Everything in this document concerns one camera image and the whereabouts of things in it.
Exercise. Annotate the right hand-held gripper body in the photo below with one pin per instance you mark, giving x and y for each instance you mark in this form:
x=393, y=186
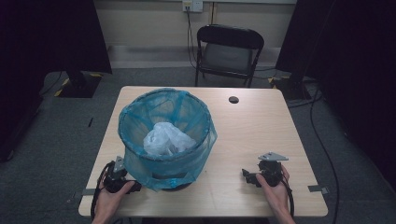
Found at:
x=271, y=174

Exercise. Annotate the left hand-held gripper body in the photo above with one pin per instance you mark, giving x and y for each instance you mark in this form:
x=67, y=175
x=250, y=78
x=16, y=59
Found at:
x=115, y=182

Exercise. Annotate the bin with blue liner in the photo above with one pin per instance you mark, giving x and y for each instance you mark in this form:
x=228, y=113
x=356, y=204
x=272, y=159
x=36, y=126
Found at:
x=140, y=168

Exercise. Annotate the black mesh trash bin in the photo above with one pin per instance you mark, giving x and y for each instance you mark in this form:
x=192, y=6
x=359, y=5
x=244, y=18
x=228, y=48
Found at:
x=177, y=186

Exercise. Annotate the person's left hand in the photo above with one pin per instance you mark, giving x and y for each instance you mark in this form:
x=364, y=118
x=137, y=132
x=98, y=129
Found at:
x=109, y=203

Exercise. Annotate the person's right hand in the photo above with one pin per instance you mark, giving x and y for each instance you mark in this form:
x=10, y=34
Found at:
x=278, y=197

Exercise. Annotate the grey tape strip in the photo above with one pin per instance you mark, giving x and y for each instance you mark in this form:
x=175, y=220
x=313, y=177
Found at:
x=88, y=191
x=317, y=188

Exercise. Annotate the crumpled white plastic bag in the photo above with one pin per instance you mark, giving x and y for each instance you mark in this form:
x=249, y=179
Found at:
x=165, y=140

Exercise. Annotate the black stand base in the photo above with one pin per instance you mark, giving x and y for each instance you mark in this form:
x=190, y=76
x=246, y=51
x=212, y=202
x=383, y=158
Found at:
x=81, y=85
x=291, y=88

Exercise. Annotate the black folding chair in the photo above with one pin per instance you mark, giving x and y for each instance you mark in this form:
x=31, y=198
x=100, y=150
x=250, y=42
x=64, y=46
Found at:
x=229, y=39

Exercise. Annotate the black curtain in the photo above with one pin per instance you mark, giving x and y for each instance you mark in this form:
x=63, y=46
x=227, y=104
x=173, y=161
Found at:
x=37, y=46
x=358, y=62

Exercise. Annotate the white wall outlet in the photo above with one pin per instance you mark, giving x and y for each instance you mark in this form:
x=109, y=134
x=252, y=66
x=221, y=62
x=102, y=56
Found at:
x=192, y=5

